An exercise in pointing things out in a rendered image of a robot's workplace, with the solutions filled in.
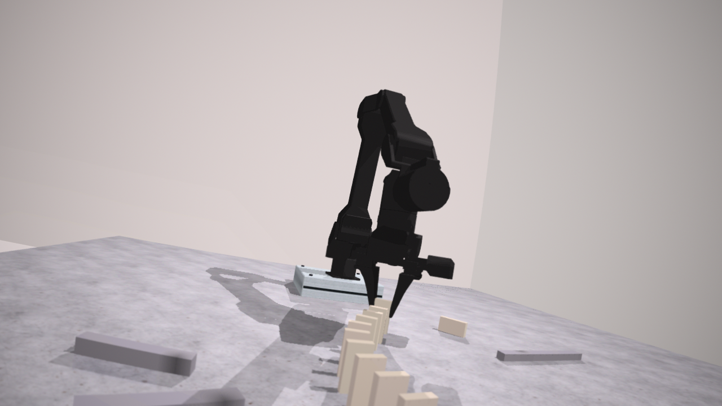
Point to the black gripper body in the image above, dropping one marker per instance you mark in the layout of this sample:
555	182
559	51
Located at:
435	266

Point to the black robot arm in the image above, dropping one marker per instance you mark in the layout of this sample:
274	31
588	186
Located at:
385	125

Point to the beige rectangular block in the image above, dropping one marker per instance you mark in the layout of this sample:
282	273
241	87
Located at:
379	320
452	326
359	325
384	311
352	347
351	334
417	399
386	387
386	304
371	320
362	376

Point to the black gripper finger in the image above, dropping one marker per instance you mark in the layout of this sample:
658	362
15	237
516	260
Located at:
404	281
371	278

